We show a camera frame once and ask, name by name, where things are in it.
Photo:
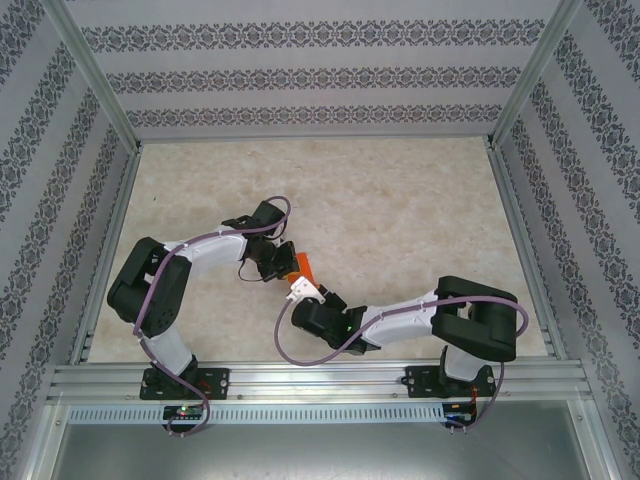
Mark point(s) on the orange paper sheet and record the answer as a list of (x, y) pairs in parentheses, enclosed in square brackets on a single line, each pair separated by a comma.
[(305, 265)]

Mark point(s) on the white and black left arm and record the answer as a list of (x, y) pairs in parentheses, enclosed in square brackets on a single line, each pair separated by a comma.
[(210, 252)]

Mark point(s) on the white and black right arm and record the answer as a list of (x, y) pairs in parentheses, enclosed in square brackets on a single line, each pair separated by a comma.
[(400, 325)]

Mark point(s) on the sheet metal tray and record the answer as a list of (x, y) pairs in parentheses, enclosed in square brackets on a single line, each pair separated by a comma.
[(320, 455)]

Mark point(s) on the small controller board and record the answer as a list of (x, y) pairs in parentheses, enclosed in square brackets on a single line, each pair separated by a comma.
[(460, 412), (182, 413)]

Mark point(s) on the long aluminium mounting rail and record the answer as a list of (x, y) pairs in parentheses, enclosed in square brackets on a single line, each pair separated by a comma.
[(320, 382)]

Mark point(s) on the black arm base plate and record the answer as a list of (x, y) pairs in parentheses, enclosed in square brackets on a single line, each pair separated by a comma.
[(420, 382), (215, 382)]

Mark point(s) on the aluminium table edge rail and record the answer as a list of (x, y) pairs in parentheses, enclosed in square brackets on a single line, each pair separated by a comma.
[(116, 225), (516, 225)]

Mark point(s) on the aluminium frame post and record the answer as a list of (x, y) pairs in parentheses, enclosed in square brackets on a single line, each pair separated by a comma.
[(534, 75), (99, 80)]

